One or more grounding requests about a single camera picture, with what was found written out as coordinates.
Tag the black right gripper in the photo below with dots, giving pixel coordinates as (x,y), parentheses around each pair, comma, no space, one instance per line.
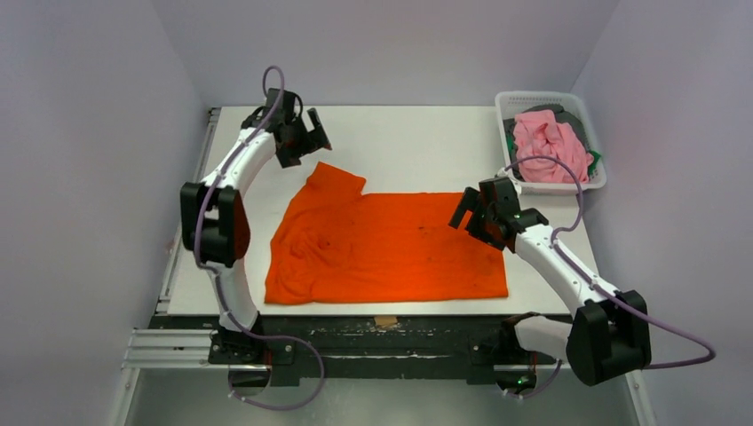
(474,211)

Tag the green t shirt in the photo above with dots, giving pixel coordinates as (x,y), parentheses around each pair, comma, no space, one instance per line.
(595,159)

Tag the white plastic laundry basket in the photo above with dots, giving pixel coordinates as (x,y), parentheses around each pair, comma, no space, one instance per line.
(546,137)

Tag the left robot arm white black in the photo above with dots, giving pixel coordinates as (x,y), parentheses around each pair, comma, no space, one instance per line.
(214,223)

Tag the brown tape piece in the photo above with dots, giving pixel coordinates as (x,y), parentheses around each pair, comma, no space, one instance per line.
(385,321)

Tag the pink t shirt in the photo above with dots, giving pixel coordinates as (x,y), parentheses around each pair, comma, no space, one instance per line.
(550,147)

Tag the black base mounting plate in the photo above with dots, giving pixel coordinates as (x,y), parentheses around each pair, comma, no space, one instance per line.
(276,328)

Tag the aluminium frame rail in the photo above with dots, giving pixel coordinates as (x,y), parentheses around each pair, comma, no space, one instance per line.
(176,347)

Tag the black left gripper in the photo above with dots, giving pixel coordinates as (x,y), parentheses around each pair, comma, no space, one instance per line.
(309,137)

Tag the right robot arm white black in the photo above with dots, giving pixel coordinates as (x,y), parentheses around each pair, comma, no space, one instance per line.
(608,335)

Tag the orange t shirt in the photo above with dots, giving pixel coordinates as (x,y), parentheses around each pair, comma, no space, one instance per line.
(337,244)

